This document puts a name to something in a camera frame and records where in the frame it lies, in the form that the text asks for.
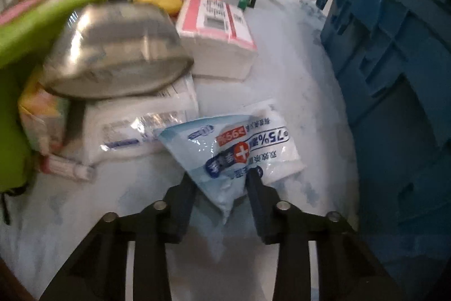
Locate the light blue floral tablecloth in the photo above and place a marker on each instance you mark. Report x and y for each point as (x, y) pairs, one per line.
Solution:
(289, 75)

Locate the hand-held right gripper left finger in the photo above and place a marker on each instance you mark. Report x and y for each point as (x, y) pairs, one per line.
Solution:
(183, 205)

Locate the pastel printed carton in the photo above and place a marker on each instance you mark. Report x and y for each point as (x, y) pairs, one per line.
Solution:
(42, 110)

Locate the small pink white tube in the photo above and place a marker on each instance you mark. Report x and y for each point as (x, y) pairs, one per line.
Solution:
(67, 168)

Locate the pink tissue pack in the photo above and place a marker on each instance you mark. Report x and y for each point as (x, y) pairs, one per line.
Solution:
(211, 26)
(21, 10)

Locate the large lime green plush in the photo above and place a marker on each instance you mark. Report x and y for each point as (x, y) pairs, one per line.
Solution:
(21, 40)

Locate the blue plastic crate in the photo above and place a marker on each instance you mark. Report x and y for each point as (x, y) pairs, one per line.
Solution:
(387, 57)

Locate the white blue wet wipes packet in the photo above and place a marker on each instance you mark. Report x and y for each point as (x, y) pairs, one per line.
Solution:
(239, 153)

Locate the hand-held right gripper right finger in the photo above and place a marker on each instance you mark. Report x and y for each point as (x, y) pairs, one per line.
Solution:
(259, 205)

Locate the white tissue pack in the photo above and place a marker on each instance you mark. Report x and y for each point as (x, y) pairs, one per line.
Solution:
(116, 131)

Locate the stainless steel bowl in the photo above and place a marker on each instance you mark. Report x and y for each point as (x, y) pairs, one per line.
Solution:
(116, 50)

